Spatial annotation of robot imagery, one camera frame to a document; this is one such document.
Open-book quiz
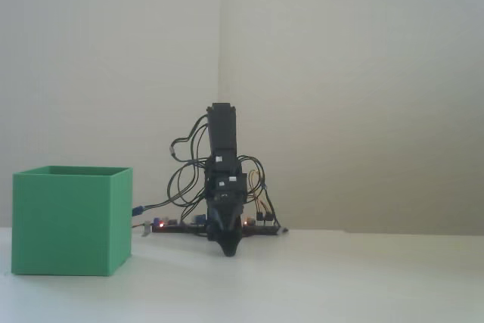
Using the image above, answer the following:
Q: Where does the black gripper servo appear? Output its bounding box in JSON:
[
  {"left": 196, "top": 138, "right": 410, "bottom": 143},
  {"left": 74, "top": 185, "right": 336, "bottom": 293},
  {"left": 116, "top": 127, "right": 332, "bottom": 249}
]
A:
[{"left": 203, "top": 172, "right": 249, "bottom": 258}]

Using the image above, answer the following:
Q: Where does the green open plastic bin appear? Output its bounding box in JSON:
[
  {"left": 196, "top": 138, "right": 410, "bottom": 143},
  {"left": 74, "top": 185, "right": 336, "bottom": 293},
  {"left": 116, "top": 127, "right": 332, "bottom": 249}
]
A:
[{"left": 11, "top": 165, "right": 134, "bottom": 277}]

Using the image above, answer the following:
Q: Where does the black base electronics board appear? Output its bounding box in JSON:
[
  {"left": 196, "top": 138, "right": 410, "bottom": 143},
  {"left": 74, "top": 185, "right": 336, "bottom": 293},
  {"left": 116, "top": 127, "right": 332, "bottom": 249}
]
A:
[{"left": 150, "top": 216, "right": 283, "bottom": 237}]

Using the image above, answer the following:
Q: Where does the coloured jumper wire bundle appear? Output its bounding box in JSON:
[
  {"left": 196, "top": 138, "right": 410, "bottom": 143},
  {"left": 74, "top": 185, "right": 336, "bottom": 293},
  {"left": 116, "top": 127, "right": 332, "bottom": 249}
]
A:
[{"left": 245, "top": 156, "right": 281, "bottom": 226}]

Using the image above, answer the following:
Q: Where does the black looped servo cable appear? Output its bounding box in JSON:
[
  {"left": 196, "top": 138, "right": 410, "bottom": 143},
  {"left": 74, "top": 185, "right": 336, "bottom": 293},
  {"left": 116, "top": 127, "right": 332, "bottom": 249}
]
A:
[{"left": 165, "top": 162, "right": 208, "bottom": 222}]

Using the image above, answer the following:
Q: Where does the cable with blue plug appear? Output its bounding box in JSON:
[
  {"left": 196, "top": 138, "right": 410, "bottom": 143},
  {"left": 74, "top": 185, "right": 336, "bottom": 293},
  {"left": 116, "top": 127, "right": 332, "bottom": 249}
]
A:
[{"left": 131, "top": 200, "right": 178, "bottom": 217}]

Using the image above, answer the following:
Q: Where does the black cable with white tag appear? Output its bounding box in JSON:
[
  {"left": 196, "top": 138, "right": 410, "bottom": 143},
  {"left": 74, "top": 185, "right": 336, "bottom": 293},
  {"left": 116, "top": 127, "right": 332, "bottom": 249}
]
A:
[{"left": 169, "top": 113, "right": 213, "bottom": 167}]

